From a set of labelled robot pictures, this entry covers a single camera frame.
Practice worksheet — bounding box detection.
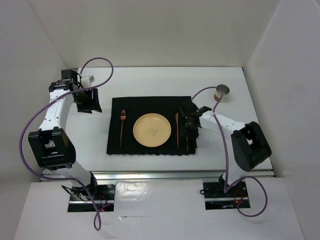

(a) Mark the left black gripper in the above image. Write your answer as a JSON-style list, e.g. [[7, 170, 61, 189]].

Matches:
[[72, 87, 102, 114]]

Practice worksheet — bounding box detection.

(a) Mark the copper spoon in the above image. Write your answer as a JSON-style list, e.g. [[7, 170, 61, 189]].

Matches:
[[186, 136, 190, 152]]

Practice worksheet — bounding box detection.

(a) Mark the copper knife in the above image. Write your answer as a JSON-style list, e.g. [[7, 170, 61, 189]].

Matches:
[[175, 112, 180, 148]]

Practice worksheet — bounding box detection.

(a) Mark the copper fork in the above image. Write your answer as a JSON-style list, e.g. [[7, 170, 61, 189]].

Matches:
[[119, 109, 126, 147]]

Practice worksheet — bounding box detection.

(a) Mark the black cloth placemat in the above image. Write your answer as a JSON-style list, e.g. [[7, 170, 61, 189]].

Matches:
[[106, 96, 197, 156]]

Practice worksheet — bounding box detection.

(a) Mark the yellow ceramic plate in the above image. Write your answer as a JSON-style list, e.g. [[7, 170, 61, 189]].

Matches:
[[132, 113, 172, 148]]

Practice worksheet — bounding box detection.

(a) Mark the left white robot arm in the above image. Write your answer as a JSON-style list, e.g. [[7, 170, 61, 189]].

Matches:
[[28, 69, 102, 200]]

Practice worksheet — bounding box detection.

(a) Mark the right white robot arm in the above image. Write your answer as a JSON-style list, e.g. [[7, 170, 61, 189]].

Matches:
[[179, 100, 272, 196]]

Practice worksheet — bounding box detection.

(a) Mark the metal cup with paper sleeve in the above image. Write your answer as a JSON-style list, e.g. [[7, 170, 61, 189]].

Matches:
[[214, 84, 230, 103]]

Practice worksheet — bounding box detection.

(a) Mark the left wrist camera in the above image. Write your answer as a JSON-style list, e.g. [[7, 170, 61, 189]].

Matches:
[[81, 75, 95, 88]]

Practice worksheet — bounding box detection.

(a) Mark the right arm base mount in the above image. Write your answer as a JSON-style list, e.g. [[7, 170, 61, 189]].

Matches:
[[199, 181, 251, 210]]

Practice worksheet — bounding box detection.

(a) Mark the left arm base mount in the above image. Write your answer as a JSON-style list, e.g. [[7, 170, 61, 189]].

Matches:
[[62, 184, 116, 213]]

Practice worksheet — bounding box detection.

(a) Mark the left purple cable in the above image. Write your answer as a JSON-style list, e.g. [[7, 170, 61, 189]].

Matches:
[[19, 57, 115, 231]]

